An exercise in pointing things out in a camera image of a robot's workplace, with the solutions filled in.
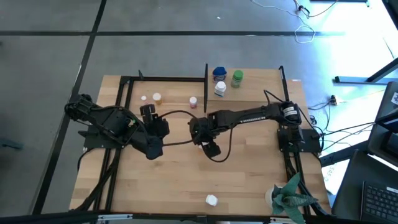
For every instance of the white melatonin supplement bottle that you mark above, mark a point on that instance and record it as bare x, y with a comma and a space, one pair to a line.
211, 200
220, 88

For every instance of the black metal table frame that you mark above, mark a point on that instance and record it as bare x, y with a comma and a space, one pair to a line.
168, 79

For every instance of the black power plug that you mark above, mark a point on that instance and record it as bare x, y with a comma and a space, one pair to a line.
333, 99

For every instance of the green caffeine supplement bottle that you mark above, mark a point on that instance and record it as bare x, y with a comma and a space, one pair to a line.
237, 77

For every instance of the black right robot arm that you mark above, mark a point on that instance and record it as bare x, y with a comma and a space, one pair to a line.
248, 117

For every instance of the small amber pill bottle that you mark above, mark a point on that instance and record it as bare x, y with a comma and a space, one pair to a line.
157, 98

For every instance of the pink labelled medicine bottle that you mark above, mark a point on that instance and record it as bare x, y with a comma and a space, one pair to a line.
193, 101

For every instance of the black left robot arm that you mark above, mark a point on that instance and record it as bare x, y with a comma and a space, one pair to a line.
141, 141

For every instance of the black rig frame beam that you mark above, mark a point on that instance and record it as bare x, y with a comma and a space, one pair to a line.
62, 216

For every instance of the small pink pill vial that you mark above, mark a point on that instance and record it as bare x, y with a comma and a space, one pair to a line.
143, 98

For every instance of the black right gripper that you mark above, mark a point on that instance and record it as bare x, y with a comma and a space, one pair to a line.
202, 130

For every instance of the black laptop keyboard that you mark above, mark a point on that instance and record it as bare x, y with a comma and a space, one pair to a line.
379, 202

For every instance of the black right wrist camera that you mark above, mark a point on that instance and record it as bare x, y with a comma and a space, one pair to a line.
213, 151

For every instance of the white paper sheet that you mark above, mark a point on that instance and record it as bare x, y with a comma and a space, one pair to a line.
334, 177

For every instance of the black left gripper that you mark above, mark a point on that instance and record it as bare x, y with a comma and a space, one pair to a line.
160, 127

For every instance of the blue Tums antacid bottle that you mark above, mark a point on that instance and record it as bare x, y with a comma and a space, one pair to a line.
219, 74

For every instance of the potted green succulent plant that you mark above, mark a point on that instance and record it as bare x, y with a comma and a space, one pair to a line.
289, 199

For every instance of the black floor stand leg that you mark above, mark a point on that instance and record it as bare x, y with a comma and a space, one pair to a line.
351, 79

